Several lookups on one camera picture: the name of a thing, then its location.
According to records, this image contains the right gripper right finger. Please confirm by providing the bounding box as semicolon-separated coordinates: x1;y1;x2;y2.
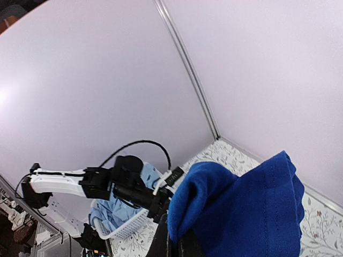
178;230;205;257

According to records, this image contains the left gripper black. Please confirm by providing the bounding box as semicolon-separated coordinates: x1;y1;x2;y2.
107;171;172;220

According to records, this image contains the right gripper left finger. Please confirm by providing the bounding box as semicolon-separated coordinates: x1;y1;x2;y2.
146;214;177;257

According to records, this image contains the blue printed t-shirt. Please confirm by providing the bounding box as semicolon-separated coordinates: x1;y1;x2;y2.
168;152;304;256

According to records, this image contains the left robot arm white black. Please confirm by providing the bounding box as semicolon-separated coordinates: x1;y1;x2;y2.
20;163;173;222

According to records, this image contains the white plastic laundry basket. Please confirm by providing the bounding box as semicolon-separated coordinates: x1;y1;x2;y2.
91;200;148;239

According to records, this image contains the light blue shirt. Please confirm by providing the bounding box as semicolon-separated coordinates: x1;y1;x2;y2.
89;162;161;232

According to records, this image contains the floral table mat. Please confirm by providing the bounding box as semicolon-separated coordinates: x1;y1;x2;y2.
111;140;342;256

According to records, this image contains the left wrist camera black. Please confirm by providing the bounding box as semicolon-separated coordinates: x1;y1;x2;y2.
112;155;144;184

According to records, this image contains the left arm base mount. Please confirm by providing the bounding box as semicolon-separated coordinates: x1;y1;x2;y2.
75;223;113;256

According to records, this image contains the left aluminium corner post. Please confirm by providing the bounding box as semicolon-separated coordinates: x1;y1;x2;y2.
153;0;221;140

